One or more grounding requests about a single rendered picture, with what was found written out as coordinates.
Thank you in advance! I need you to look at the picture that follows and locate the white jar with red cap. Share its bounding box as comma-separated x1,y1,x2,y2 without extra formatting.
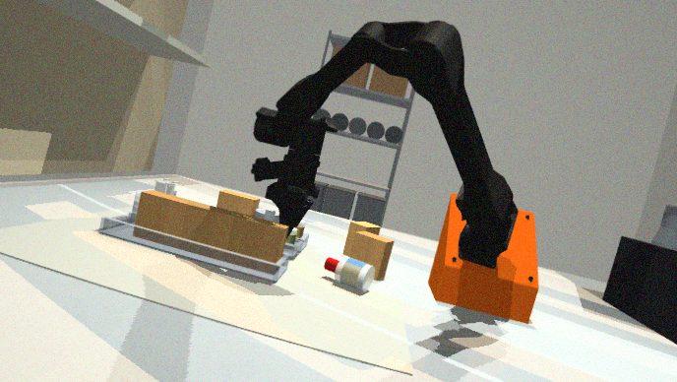
296,220,306,238
324,256,375,291

